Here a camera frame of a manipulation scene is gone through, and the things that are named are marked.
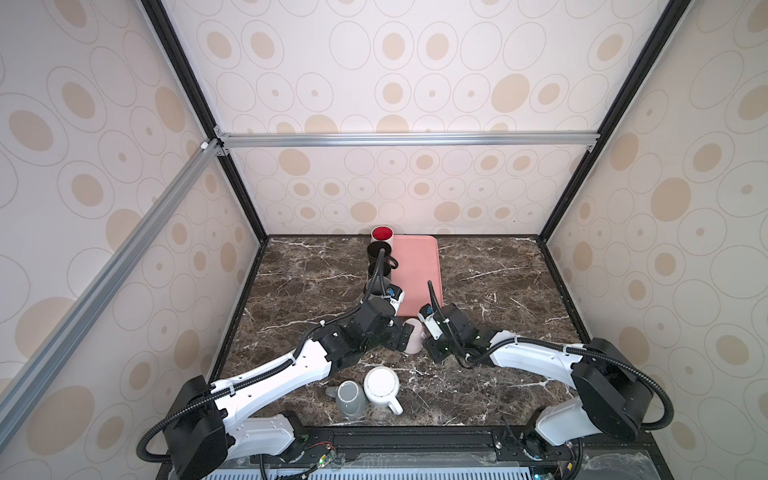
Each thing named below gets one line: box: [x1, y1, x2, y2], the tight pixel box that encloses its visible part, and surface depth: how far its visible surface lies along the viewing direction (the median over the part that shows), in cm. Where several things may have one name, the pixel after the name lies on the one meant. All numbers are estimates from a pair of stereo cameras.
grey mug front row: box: [325, 380, 366, 420], surface depth 76 cm
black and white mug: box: [367, 241, 399, 269], surface depth 105 cm
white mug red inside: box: [370, 225, 395, 244], surface depth 112 cm
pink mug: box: [403, 318, 427, 355], surface depth 85 cm
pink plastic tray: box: [391, 235, 444, 317], surface depth 112 cm
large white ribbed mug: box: [363, 366, 404, 416], surface depth 77 cm
